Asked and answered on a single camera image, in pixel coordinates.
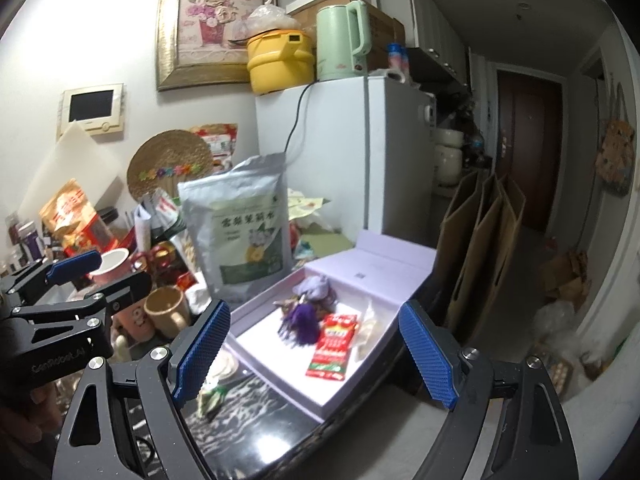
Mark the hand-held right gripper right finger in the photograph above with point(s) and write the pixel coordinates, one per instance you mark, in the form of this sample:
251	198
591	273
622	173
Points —
425	355

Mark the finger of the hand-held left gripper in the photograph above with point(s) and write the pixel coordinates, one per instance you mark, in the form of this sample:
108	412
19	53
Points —
132	287
75	266

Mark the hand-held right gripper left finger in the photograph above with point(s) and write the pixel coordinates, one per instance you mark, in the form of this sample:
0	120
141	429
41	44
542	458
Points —
200	355

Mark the bright red snack packet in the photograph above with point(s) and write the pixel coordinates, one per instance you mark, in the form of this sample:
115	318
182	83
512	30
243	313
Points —
332	350

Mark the lilac gift box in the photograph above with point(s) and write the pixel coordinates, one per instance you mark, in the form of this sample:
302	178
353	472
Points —
385	265

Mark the white round lid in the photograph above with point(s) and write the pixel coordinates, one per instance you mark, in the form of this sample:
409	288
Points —
227	367

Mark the pink face mug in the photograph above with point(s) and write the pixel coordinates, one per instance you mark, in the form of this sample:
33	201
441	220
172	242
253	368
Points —
132	320

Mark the tan mug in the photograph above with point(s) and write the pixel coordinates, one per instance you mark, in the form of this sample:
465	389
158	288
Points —
167	307

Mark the red ornate mug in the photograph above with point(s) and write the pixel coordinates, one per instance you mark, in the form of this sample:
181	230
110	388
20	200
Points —
162	255

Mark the green white wrapper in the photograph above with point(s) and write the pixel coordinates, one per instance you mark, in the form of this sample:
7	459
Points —
210	400

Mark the dark purple jar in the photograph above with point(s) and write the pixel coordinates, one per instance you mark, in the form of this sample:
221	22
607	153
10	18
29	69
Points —
30	240

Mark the rolled white paper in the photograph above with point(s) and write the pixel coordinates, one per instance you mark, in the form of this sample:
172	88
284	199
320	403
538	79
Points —
142	232

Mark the orange snack bag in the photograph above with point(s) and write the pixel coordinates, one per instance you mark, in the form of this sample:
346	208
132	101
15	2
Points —
67	210

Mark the clear plastic packet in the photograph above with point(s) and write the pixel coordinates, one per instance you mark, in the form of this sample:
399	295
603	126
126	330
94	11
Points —
370	332

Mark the white cutting board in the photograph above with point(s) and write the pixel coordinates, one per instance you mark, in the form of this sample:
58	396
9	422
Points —
70	165

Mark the silver foil pouch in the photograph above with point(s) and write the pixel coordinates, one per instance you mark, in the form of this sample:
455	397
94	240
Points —
240	240

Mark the lilac plush toy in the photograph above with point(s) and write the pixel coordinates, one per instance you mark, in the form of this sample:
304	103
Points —
315	287

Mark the egg carton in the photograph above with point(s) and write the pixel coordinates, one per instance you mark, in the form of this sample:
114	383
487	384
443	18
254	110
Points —
557	372

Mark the round woven mat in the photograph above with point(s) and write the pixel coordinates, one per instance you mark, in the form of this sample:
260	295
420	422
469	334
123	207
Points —
165	155

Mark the white plastic bag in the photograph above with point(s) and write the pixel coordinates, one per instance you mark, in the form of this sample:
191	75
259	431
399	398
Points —
557	322

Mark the cardboard scraps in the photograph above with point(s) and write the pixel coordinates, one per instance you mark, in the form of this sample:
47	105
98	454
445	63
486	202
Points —
567	272

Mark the red printed packet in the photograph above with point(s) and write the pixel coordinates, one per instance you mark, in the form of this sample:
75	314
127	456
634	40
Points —
220	142

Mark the white printed paper slip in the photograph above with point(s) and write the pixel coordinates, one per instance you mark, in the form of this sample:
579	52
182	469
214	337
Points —
305	205

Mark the white ceramic crock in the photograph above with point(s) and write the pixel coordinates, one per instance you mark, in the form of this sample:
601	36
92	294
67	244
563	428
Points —
447	160

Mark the white refrigerator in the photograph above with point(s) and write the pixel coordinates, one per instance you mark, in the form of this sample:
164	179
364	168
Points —
340	160

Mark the dark brown door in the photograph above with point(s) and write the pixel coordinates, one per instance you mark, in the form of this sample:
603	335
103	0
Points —
530	150

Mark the small white fridge gadget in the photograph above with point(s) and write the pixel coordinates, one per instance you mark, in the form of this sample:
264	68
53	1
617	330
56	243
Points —
428	113

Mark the yellow electric pot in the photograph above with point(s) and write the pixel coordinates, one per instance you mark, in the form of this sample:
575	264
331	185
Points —
277	67

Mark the framed flower picture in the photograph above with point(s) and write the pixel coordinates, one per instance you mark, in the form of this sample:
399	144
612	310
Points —
215	20

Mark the white tape roll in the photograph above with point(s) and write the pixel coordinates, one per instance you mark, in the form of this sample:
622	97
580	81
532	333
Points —
395	76

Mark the clear plastic bag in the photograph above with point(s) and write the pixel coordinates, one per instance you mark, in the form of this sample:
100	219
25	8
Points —
270	20

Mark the pale green electric kettle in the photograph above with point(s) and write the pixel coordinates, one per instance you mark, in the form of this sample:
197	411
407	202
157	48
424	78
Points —
337	45

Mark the cardboard box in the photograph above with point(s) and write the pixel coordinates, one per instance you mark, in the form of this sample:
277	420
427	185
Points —
380	22

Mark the wall intercom panel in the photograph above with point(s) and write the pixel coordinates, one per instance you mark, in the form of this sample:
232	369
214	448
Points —
92	105

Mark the owl wall hanging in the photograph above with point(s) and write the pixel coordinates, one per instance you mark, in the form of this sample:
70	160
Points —
617	155

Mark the white wall cabinets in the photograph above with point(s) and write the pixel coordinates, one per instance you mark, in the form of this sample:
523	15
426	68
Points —
430	20

